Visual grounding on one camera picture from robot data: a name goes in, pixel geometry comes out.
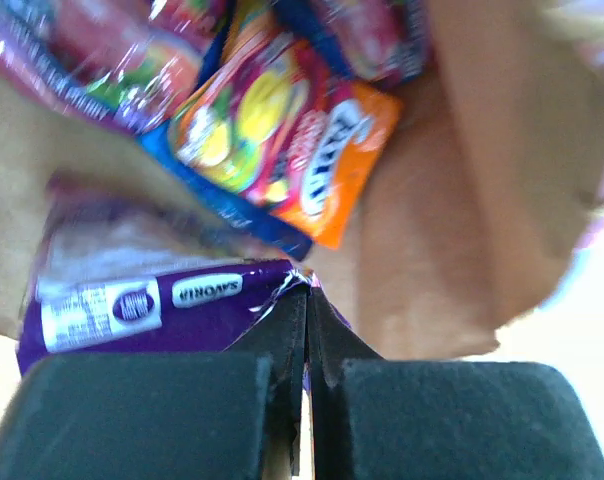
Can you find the red brown paper bag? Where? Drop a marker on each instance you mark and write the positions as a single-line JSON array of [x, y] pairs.
[[470, 216]]

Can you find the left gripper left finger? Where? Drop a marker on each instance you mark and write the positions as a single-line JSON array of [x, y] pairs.
[[227, 415]]

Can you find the red snack packet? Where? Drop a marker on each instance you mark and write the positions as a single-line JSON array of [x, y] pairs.
[[126, 65]]

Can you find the blue Doritos chips packet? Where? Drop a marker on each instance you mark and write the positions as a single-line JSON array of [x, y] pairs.
[[222, 190]]

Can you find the orange Fox's fruits packet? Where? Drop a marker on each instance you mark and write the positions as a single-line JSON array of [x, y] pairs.
[[277, 128]]

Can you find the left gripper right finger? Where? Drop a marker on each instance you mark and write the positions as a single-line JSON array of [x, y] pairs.
[[373, 418]]

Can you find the purple snack packet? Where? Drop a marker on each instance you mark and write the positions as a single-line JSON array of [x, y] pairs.
[[114, 274]]

